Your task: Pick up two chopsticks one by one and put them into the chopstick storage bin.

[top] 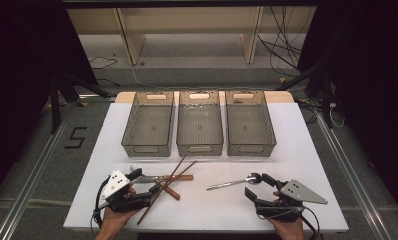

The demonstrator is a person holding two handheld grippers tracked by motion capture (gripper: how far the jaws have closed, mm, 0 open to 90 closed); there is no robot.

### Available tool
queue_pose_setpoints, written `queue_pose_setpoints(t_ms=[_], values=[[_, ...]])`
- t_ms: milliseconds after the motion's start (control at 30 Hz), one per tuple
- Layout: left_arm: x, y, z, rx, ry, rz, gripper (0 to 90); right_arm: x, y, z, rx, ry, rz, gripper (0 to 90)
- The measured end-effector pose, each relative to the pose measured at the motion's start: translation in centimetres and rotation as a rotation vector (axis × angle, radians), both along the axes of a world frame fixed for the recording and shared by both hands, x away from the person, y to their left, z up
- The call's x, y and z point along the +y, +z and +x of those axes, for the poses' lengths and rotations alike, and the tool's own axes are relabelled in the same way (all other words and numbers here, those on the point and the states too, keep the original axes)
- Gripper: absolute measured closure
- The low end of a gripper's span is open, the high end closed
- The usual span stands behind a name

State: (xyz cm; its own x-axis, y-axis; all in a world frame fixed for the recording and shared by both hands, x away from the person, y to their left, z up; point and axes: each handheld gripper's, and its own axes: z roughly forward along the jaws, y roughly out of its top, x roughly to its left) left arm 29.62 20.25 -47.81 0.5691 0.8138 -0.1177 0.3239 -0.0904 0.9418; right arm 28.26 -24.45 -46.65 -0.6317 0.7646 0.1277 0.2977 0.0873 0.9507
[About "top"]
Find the clear grey plastic bin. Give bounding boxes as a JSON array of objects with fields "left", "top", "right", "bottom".
[
  {"left": 224, "top": 90, "right": 277, "bottom": 158},
  {"left": 176, "top": 90, "right": 225, "bottom": 157},
  {"left": 121, "top": 91, "right": 175, "bottom": 158}
]

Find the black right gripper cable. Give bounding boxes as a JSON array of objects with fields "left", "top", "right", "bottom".
[{"left": 300, "top": 206, "right": 321, "bottom": 240}]

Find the person's right hand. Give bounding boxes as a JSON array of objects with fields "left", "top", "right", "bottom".
[{"left": 268, "top": 217, "right": 306, "bottom": 240}]

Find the light wooden shelf unit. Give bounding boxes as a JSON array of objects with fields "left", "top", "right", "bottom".
[{"left": 66, "top": 6, "right": 316, "bottom": 66}]

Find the black overhead bar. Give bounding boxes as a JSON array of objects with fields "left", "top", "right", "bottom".
[{"left": 61, "top": 0, "right": 321, "bottom": 9}]

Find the black floor cable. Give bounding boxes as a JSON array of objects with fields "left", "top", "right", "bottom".
[{"left": 88, "top": 54, "right": 121, "bottom": 88}]

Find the black metal stand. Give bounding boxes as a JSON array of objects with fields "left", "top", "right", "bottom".
[
  {"left": 276, "top": 63, "right": 336, "bottom": 129},
  {"left": 48, "top": 71, "right": 112, "bottom": 134}
]

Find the wooden-handled fork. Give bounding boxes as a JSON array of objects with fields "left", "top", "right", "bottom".
[{"left": 152, "top": 178, "right": 181, "bottom": 201}]

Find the black curtain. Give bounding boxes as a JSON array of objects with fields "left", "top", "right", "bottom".
[
  {"left": 296, "top": 0, "right": 398, "bottom": 221},
  {"left": 0, "top": 0, "right": 100, "bottom": 206}
]

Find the wooden-handled table knife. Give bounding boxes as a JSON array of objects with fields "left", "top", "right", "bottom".
[{"left": 132, "top": 173, "right": 194, "bottom": 184}]

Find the person's left hand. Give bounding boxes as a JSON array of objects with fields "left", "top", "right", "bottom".
[{"left": 98, "top": 208, "right": 140, "bottom": 235}]

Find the bundle of black cables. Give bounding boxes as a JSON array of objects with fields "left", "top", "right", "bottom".
[{"left": 256, "top": 5, "right": 310, "bottom": 78}]

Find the white floor cable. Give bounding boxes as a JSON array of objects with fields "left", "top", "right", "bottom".
[{"left": 130, "top": 64, "right": 188, "bottom": 92}]

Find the metal spoon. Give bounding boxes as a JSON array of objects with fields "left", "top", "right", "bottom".
[{"left": 205, "top": 172, "right": 263, "bottom": 191}]

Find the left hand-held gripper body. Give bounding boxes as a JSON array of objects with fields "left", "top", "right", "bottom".
[{"left": 101, "top": 169, "right": 152, "bottom": 214}]

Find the aluminium floor rail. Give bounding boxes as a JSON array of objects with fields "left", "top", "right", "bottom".
[
  {"left": 0, "top": 99, "right": 76, "bottom": 240},
  {"left": 315, "top": 111, "right": 395, "bottom": 240}
]

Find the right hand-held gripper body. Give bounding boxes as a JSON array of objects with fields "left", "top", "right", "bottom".
[{"left": 255, "top": 179, "right": 329, "bottom": 223}]

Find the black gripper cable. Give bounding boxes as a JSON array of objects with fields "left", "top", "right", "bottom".
[
  {"left": 300, "top": 206, "right": 321, "bottom": 240},
  {"left": 90, "top": 176, "right": 111, "bottom": 234}
]

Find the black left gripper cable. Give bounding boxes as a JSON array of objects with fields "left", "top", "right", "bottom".
[{"left": 90, "top": 176, "right": 111, "bottom": 234}]

